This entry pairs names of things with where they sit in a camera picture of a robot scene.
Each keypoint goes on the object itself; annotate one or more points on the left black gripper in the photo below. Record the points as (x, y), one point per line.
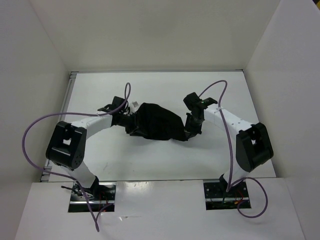
(134, 126)

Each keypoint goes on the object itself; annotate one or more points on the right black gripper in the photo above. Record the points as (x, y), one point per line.
(190, 131)

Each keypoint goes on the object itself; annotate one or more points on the black skirt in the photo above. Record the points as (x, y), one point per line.
(157, 123)

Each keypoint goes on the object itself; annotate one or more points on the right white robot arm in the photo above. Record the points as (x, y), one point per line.
(252, 142)

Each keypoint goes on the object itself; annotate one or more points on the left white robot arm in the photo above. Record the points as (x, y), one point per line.
(67, 145)

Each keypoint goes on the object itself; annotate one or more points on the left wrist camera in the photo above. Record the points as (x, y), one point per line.
(133, 106)

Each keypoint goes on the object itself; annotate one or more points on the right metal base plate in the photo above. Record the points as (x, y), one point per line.
(217, 199)

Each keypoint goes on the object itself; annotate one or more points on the metal base plate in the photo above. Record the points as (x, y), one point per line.
(104, 202)
(217, 199)

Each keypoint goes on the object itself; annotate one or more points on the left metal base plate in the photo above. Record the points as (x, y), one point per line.
(104, 202)

